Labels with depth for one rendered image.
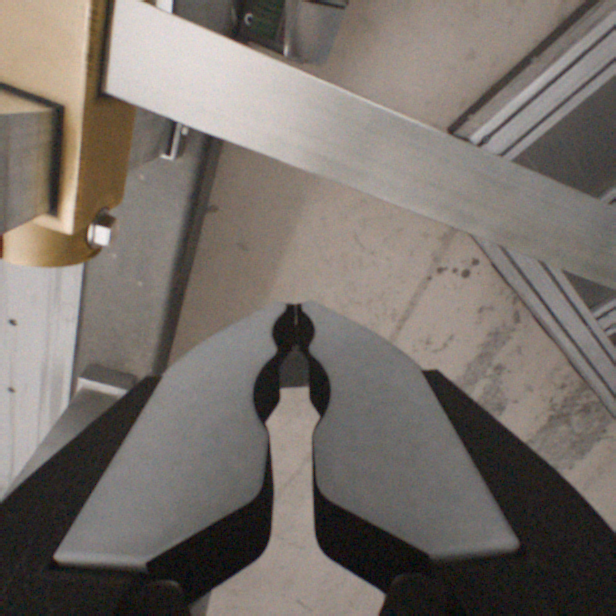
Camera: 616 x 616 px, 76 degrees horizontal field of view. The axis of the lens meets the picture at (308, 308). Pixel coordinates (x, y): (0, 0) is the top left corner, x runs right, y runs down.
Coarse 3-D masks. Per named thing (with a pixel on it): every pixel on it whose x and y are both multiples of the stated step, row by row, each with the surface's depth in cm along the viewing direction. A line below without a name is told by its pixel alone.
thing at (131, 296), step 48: (192, 0) 25; (240, 0) 25; (192, 144) 29; (144, 192) 30; (192, 192) 30; (144, 240) 32; (192, 240) 35; (96, 288) 34; (144, 288) 34; (96, 336) 36; (144, 336) 37
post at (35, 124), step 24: (0, 96) 11; (24, 96) 12; (0, 120) 10; (24, 120) 11; (48, 120) 12; (144, 120) 20; (168, 120) 25; (0, 144) 10; (24, 144) 11; (48, 144) 13; (144, 144) 22; (168, 144) 26; (0, 168) 11; (24, 168) 12; (48, 168) 13; (0, 192) 11; (24, 192) 12; (48, 192) 13; (0, 216) 11; (24, 216) 12
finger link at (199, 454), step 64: (256, 320) 11; (192, 384) 8; (256, 384) 8; (128, 448) 7; (192, 448) 7; (256, 448) 7; (128, 512) 6; (192, 512) 6; (256, 512) 6; (192, 576) 6
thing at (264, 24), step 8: (256, 0) 25; (264, 0) 25; (272, 0) 25; (280, 0) 25; (256, 8) 25; (264, 8) 25; (272, 8) 25; (280, 8) 25; (256, 16) 25; (264, 16) 25; (272, 16) 25; (280, 16) 25; (256, 24) 25; (264, 24) 25; (272, 24) 25; (256, 32) 25; (264, 32) 25; (272, 32) 25
